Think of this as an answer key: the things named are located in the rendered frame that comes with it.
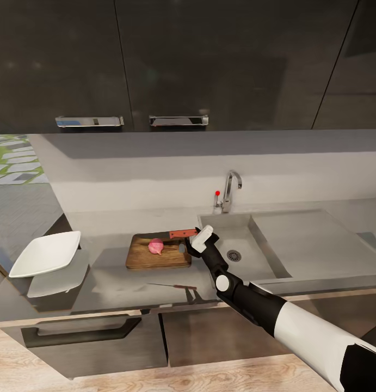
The parer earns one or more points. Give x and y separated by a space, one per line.
169 234

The fixed window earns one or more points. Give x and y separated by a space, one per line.
28 204

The cutting board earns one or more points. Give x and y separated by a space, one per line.
139 255

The drop in sink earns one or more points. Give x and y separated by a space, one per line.
288 245

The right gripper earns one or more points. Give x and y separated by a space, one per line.
210 251

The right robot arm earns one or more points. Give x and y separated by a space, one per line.
343 360

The dishwasher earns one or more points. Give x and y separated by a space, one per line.
97 346

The vidalia onion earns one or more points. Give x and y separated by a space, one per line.
156 246

